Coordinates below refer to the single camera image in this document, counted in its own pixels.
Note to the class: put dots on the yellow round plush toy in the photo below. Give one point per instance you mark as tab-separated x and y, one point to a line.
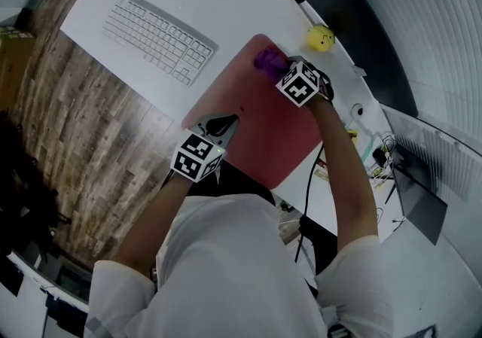
320	38

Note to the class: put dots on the small white round camera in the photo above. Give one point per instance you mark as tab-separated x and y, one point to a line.
357	110

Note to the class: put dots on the purple cloth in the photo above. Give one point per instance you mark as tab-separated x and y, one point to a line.
269	61

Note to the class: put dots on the person's white shirt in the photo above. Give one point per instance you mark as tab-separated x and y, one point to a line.
241	272

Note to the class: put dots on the yellow cardboard box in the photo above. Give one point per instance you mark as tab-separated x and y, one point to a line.
11	61

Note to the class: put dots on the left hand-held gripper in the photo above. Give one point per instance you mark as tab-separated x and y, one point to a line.
197	157

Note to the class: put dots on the yellow sticky note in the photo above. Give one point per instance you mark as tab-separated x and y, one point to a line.
352	136

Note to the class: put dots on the white keyboard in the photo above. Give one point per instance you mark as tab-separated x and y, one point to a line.
158	40

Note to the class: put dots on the person's left forearm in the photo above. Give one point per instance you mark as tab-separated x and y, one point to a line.
150	223

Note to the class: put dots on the person's right forearm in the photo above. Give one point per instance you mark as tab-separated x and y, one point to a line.
344	178

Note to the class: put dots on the black laptop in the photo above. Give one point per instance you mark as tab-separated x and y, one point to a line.
420	197

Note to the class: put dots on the pink mouse pad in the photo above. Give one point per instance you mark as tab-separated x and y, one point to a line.
260	118

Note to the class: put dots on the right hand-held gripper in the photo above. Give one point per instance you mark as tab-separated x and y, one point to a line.
300	82

